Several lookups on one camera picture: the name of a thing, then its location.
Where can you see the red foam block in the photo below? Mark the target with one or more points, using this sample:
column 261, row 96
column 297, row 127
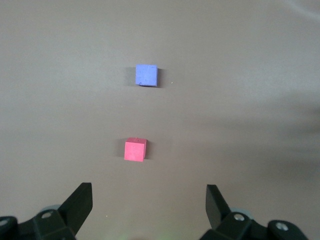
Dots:
column 134, row 151

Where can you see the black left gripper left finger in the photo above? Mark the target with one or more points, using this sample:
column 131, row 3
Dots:
column 72, row 210

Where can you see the purple foam block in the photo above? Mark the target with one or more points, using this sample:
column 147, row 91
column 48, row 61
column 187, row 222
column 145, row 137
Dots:
column 146, row 75

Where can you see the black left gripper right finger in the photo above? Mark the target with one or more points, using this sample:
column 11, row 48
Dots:
column 220, row 215

